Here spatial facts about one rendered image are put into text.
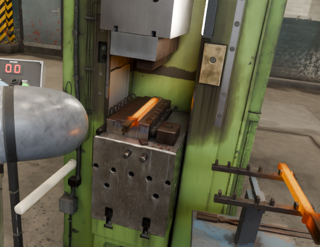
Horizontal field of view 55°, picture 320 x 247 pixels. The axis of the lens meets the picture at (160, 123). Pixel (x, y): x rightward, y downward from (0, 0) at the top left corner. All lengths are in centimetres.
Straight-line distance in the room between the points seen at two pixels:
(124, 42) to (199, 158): 64
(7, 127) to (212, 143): 113
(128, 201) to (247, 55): 84
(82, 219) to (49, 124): 152
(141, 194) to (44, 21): 689
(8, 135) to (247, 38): 108
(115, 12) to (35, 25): 687
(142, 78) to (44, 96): 136
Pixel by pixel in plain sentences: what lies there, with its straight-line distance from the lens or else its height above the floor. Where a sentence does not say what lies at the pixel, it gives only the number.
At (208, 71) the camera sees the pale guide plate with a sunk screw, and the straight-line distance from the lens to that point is 136.
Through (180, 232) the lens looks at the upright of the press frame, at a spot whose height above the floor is 36.
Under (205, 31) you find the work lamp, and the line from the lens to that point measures 133.
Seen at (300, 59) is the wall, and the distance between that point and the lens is 763.
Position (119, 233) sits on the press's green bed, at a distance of 163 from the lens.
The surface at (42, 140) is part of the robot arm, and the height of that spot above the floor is 129.
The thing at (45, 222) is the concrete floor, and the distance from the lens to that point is 238.
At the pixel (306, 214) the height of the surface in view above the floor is 96.
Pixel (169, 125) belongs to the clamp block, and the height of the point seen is 98.
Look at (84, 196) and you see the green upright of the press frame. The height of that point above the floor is 42.
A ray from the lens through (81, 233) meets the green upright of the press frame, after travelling 204.
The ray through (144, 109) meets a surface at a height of 101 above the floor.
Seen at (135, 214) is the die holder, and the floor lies 56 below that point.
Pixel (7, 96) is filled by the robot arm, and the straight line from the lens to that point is 48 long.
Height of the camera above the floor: 150
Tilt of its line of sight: 21 degrees down
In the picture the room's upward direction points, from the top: 7 degrees clockwise
